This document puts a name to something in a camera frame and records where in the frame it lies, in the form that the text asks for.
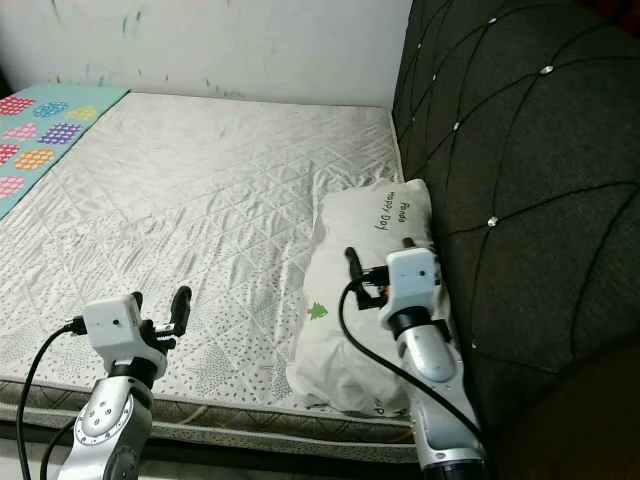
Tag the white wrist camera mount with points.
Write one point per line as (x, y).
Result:
(412, 278)
(110, 328)

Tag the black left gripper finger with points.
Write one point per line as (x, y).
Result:
(181, 310)
(136, 300)

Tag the grey quilted mattress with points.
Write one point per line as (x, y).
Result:
(210, 200)

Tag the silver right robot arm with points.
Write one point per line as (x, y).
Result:
(435, 380)

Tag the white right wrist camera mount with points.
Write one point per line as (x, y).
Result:
(412, 278)

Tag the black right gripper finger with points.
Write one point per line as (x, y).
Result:
(355, 266)

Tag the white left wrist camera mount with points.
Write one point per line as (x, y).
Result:
(110, 328)

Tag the teal patchwork blanket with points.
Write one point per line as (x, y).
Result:
(50, 130)

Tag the black tufted headboard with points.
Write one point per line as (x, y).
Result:
(530, 150)

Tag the white pillow with green tree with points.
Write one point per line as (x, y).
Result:
(335, 350)

